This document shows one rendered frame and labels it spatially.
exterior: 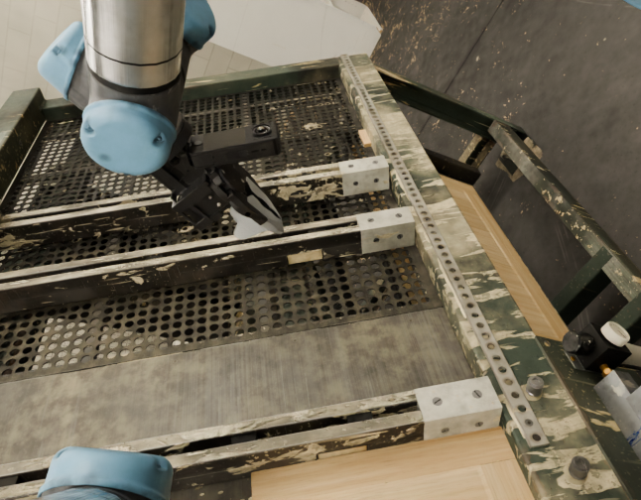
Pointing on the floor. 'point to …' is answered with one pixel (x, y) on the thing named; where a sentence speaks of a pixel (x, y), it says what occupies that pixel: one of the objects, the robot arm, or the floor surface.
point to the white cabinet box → (294, 29)
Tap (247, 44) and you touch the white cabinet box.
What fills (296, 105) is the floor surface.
